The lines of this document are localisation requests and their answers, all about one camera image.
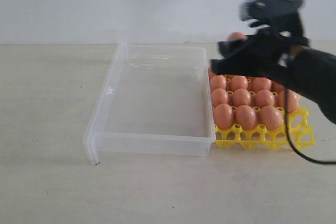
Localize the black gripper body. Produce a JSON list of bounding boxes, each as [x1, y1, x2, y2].
[[246, 35, 335, 123]]

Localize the brown egg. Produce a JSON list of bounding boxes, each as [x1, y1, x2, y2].
[[230, 76, 248, 92], [209, 75, 227, 92], [214, 104, 234, 130], [227, 31, 247, 41], [259, 105, 282, 131], [250, 78, 272, 93], [277, 90, 300, 113], [235, 105, 257, 130], [208, 67, 216, 80]]

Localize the brown egg third row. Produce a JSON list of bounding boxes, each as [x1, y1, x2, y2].
[[232, 88, 251, 107]]

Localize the yellow plastic egg tray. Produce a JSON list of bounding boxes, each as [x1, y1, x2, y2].
[[211, 73, 316, 151]]

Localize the clear plastic tray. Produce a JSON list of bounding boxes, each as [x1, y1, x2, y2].
[[83, 43, 216, 165]]

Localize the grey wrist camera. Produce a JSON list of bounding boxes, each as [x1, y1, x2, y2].
[[238, 0, 305, 27]]

